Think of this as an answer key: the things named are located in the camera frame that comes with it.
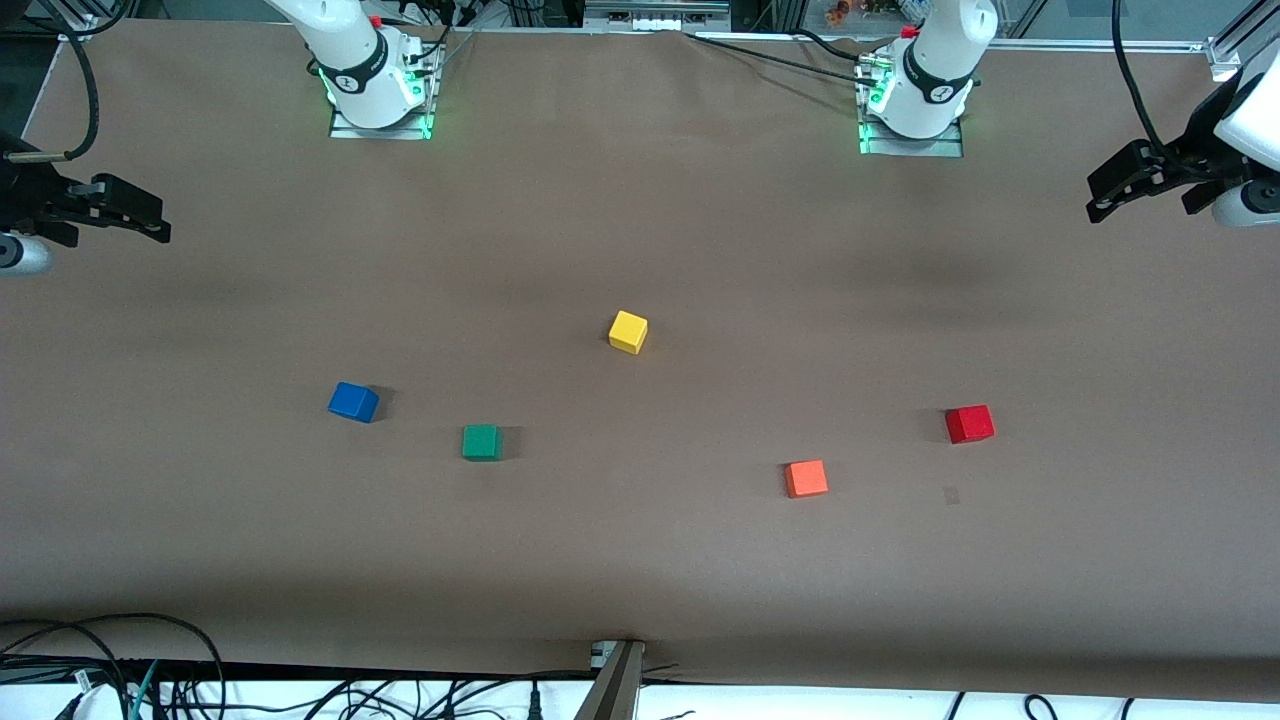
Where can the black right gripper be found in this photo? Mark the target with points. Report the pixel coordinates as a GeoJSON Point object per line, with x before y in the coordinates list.
{"type": "Point", "coordinates": [22, 193]}

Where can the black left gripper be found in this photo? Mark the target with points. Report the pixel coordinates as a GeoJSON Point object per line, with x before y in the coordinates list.
{"type": "Point", "coordinates": [1196, 152]}

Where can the red wooden block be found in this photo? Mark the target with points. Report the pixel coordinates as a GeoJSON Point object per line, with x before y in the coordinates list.
{"type": "Point", "coordinates": [970, 425]}

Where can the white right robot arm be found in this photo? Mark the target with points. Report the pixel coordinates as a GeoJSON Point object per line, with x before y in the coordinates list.
{"type": "Point", "coordinates": [350, 50]}

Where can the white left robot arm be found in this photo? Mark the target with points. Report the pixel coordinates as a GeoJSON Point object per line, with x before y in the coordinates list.
{"type": "Point", "coordinates": [935, 70]}

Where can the blue wooden block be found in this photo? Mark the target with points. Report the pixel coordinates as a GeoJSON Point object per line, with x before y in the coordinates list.
{"type": "Point", "coordinates": [352, 402]}

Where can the green wooden block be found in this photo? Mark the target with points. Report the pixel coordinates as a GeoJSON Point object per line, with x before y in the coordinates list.
{"type": "Point", "coordinates": [481, 442]}

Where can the orange wooden block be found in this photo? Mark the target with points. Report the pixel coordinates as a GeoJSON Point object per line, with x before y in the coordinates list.
{"type": "Point", "coordinates": [806, 479]}

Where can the yellow wooden block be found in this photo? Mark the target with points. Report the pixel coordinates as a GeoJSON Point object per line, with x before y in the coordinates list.
{"type": "Point", "coordinates": [628, 332]}

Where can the aluminium corner profile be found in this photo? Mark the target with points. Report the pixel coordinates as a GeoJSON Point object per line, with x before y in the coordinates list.
{"type": "Point", "coordinates": [1225, 55]}

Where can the small orange toy figure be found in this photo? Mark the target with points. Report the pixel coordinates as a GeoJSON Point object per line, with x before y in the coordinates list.
{"type": "Point", "coordinates": [838, 12]}

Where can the aluminium camera mast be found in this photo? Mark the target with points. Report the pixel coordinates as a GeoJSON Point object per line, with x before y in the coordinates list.
{"type": "Point", "coordinates": [615, 690]}

